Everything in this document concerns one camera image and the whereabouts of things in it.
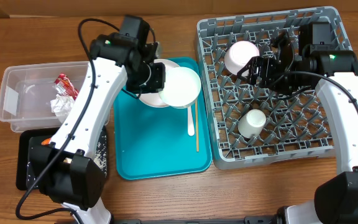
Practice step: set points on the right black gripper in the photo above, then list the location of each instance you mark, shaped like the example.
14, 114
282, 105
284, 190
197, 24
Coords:
260, 66

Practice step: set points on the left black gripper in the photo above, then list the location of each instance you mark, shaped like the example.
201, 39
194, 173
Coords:
158, 85

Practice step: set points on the bowl with nuts and crumbs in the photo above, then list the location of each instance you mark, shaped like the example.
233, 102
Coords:
239, 54

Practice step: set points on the small white plate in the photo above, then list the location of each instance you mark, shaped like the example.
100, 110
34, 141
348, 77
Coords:
181, 88

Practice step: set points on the white plastic cup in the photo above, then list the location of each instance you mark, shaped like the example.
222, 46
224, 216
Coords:
252, 123

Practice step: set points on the white plastic fork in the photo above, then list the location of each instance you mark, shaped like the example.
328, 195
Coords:
191, 128

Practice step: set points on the red snack wrapper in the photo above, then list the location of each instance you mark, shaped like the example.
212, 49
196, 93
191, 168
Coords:
64, 86

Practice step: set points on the white napkin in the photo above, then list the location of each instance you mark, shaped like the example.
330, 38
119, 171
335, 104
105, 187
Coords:
61, 106

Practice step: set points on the orange carrot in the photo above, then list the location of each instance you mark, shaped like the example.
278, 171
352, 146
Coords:
46, 142

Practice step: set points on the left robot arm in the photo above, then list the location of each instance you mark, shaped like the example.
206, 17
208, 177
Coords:
65, 170

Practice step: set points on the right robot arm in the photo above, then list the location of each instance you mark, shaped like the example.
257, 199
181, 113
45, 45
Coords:
333, 75

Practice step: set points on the grey dishwasher rack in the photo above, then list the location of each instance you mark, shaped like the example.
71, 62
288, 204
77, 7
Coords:
296, 127

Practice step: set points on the teal serving tray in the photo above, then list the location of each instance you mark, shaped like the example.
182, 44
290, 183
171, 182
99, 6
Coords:
154, 142

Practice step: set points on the black plastic tray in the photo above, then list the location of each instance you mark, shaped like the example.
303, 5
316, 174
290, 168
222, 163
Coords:
23, 152

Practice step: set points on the wooden chopstick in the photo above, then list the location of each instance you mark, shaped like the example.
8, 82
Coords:
197, 127

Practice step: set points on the clear plastic storage bin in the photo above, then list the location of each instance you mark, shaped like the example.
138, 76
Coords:
26, 92

